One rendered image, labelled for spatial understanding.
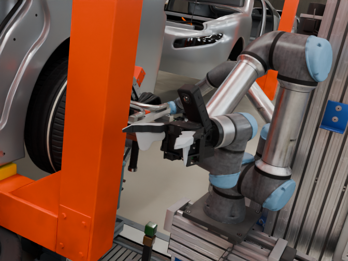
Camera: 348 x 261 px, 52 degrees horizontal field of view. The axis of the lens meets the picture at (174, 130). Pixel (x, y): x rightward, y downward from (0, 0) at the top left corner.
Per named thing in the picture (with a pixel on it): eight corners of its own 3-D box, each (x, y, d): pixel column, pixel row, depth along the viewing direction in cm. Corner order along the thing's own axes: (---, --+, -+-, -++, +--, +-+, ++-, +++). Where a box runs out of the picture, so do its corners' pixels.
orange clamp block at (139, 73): (128, 84, 198) (134, 70, 200) (140, 87, 195) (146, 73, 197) (123, 78, 191) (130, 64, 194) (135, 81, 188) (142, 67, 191)
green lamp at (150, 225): (148, 229, 146) (149, 220, 144) (157, 232, 144) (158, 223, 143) (143, 233, 142) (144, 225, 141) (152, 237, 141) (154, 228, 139)
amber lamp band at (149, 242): (146, 239, 147) (147, 231, 146) (155, 243, 146) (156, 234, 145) (142, 244, 144) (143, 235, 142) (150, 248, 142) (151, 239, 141)
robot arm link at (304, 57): (253, 190, 126) (293, 32, 109) (291, 209, 117) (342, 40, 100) (233, 198, 118) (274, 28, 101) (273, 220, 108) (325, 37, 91)
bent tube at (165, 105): (138, 100, 198) (140, 81, 194) (169, 109, 191) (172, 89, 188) (120, 105, 182) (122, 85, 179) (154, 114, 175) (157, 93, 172)
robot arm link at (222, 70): (230, 76, 172) (168, 120, 204) (242, 76, 179) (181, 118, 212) (220, 55, 174) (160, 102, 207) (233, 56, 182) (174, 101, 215)
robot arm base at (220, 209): (250, 212, 132) (256, 188, 129) (235, 229, 119) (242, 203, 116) (213, 197, 138) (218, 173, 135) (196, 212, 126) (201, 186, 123)
